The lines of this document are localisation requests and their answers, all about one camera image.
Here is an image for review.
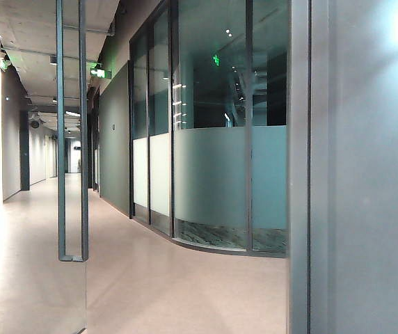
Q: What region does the white ceiling-mounted camera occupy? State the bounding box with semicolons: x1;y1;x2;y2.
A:
0;49;13;72

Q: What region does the curved frosted glass partition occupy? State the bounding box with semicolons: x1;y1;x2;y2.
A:
128;0;289;259

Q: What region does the dark metal door pull handle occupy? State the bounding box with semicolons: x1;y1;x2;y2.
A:
55;0;90;262

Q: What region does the frameless glass door panel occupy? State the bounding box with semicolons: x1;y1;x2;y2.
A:
0;0;89;334

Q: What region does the dark metal door frame post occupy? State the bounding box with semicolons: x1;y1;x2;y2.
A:
287;0;312;334

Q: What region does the dark grey wall pillar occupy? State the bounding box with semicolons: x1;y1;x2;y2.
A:
19;110;31;191

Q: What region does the grey ceiling conduit pipe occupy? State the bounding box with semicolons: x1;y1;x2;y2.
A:
63;24;116;37

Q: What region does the green illuminated exit sign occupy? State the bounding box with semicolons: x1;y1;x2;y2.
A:
90;62;113;81

